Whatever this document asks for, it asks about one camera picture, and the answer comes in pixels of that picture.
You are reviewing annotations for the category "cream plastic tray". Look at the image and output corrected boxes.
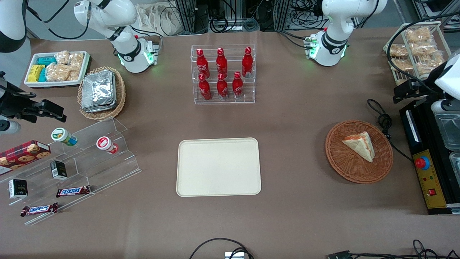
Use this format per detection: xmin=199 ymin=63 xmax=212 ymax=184
xmin=176 ymin=137 xmax=262 ymax=197

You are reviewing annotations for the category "beige cloth bag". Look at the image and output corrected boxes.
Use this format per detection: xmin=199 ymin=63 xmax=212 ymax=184
xmin=136 ymin=3 xmax=180 ymax=36

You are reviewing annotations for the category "clear acrylic stepped stand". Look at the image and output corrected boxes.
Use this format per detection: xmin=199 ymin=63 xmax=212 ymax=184
xmin=0 ymin=117 xmax=142 ymax=226

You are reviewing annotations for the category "Snickers chocolate bar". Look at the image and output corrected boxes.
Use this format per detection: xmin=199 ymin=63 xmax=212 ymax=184
xmin=20 ymin=203 xmax=59 ymax=217
xmin=56 ymin=185 xmax=91 ymax=198

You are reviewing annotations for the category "triangular sandwich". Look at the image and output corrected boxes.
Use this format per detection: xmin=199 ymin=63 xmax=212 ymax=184
xmin=341 ymin=131 xmax=375 ymax=163

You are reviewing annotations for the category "round brown wicker basket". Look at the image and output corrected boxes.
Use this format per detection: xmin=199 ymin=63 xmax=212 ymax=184
xmin=325 ymin=120 xmax=394 ymax=184

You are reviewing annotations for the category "clear acrylic bottle rack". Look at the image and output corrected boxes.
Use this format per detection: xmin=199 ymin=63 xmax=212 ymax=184
xmin=190 ymin=44 xmax=256 ymax=105

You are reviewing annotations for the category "small black carton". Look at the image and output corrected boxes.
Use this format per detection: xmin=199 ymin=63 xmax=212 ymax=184
xmin=8 ymin=179 xmax=28 ymax=199
xmin=50 ymin=160 xmax=68 ymax=180

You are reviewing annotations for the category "black machine with yellow panel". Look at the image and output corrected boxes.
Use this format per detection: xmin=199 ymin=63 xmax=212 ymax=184
xmin=400 ymin=99 xmax=460 ymax=215

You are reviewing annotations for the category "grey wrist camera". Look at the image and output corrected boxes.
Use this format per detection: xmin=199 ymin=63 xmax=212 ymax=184
xmin=0 ymin=120 xmax=21 ymax=135
xmin=431 ymin=98 xmax=460 ymax=115

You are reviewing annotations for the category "oval light wicker basket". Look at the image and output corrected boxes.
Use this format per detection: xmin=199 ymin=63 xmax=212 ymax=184
xmin=77 ymin=66 xmax=126 ymax=121

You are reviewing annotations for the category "aluminium frame post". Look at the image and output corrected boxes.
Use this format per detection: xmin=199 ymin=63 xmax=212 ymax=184
xmin=274 ymin=0 xmax=291 ymax=31
xmin=175 ymin=0 xmax=196 ymax=35

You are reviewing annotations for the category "clear plastic container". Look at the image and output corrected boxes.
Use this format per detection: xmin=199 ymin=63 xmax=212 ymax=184
xmin=433 ymin=110 xmax=460 ymax=151
xmin=449 ymin=151 xmax=460 ymax=177

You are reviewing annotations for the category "green lid yogurt cup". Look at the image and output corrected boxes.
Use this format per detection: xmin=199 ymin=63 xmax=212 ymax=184
xmin=51 ymin=127 xmax=78 ymax=146

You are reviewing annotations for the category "red cola bottle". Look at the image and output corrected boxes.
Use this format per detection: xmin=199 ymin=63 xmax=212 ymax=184
xmin=232 ymin=71 xmax=244 ymax=99
xmin=198 ymin=74 xmax=212 ymax=101
xmin=241 ymin=47 xmax=254 ymax=78
xmin=196 ymin=49 xmax=210 ymax=78
xmin=216 ymin=73 xmax=229 ymax=100
xmin=216 ymin=47 xmax=229 ymax=76

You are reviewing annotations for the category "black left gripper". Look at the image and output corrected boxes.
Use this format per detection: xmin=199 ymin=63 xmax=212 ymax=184
xmin=393 ymin=80 xmax=446 ymax=106

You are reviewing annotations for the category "black cable with plug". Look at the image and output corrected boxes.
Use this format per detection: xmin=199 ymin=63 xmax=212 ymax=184
xmin=326 ymin=239 xmax=460 ymax=259

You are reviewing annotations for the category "white rectangular snack bin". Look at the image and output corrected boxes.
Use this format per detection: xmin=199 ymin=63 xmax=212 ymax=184
xmin=24 ymin=51 xmax=90 ymax=88

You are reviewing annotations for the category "red lid yogurt cup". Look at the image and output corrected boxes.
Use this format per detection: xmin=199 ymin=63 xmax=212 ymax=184
xmin=96 ymin=136 xmax=119 ymax=155

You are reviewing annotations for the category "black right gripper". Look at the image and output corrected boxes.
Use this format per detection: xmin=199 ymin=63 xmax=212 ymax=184
xmin=0 ymin=72 xmax=67 ymax=123

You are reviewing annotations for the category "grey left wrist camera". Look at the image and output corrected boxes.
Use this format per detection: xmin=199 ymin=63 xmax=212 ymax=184
xmin=431 ymin=98 xmax=460 ymax=115

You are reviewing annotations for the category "red tartan cookie box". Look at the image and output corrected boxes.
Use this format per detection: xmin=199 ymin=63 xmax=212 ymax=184
xmin=0 ymin=140 xmax=51 ymax=176

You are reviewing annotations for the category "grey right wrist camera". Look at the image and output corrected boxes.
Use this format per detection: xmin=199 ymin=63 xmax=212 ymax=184
xmin=0 ymin=120 xmax=21 ymax=135

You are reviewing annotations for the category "yellow snack packet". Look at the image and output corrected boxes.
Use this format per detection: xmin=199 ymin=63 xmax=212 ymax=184
xmin=27 ymin=65 xmax=45 ymax=83

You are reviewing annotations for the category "white wire rack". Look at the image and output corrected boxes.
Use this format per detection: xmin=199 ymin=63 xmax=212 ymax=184
xmin=383 ymin=21 xmax=453 ymax=97

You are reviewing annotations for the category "black knotted power cable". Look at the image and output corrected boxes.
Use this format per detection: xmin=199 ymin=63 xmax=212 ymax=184
xmin=367 ymin=99 xmax=414 ymax=162

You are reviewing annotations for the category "black looped cable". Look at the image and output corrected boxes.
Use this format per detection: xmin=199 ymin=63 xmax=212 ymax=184
xmin=189 ymin=237 xmax=255 ymax=259

